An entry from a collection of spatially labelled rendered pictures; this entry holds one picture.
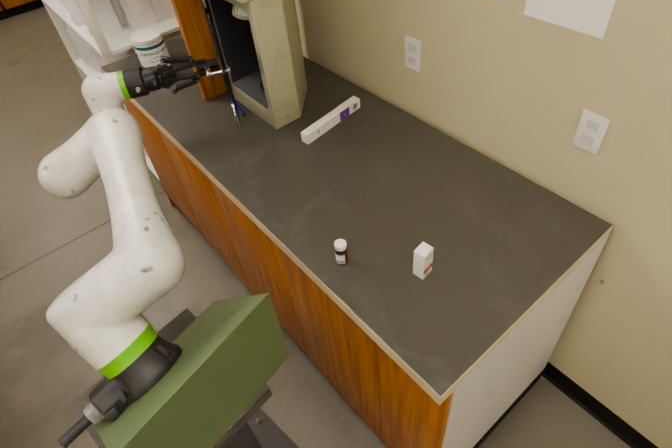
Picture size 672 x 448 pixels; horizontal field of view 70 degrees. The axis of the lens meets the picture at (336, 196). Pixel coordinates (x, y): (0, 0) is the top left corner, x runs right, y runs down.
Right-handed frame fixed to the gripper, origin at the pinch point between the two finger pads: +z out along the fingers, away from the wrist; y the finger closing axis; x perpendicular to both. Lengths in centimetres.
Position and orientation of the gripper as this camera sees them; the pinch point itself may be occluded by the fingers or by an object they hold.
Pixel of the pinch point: (207, 66)
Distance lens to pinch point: 169.5
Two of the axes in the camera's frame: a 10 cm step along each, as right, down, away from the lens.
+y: -0.9, -7.1, -7.0
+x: -3.0, -6.5, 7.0
